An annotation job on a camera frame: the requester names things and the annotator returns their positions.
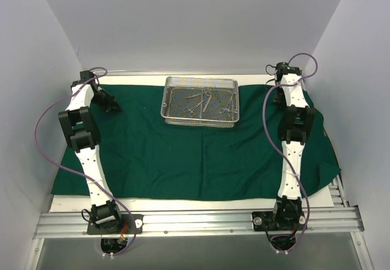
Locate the green surgical cloth kit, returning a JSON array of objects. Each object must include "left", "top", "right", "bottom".
[{"left": 50, "top": 82, "right": 342, "bottom": 201}]

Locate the silver wire mesh tray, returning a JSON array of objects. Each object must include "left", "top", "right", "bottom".
[{"left": 160, "top": 76, "right": 239, "bottom": 128}]

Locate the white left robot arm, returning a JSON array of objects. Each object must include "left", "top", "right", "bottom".
[{"left": 58, "top": 69, "right": 123, "bottom": 233}]

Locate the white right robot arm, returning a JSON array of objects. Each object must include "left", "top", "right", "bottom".
[{"left": 270, "top": 62, "right": 316, "bottom": 230}]

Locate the steel scissors right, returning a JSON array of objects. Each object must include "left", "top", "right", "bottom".
[{"left": 212, "top": 90, "right": 233, "bottom": 117}]

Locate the steel forceps left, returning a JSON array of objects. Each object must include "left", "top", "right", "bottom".
[{"left": 183, "top": 92, "right": 211, "bottom": 117}]

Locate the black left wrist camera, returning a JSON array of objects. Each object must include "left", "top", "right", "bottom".
[{"left": 79, "top": 70, "right": 96, "bottom": 83}]

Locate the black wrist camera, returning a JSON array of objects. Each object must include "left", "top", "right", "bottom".
[
  {"left": 275, "top": 62, "right": 302, "bottom": 76},
  {"left": 79, "top": 70, "right": 96, "bottom": 83}
]

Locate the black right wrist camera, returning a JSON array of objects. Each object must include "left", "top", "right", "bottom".
[{"left": 275, "top": 62, "right": 302, "bottom": 76}]

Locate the back aluminium frame rail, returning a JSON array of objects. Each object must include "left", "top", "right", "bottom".
[{"left": 107, "top": 70, "right": 268, "bottom": 76}]

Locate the steel scalpel handle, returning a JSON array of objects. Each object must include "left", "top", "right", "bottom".
[{"left": 185, "top": 91, "right": 212, "bottom": 113}]

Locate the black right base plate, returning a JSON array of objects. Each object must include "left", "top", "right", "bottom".
[{"left": 251, "top": 211, "right": 306, "bottom": 232}]

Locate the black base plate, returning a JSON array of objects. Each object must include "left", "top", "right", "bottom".
[
  {"left": 87, "top": 213, "right": 144, "bottom": 235},
  {"left": 251, "top": 211, "right": 306, "bottom": 232}
]

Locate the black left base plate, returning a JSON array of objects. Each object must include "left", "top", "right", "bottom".
[{"left": 87, "top": 213, "right": 144, "bottom": 235}]

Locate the front aluminium frame rail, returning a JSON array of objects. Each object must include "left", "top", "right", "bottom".
[{"left": 34, "top": 207, "right": 364, "bottom": 239}]

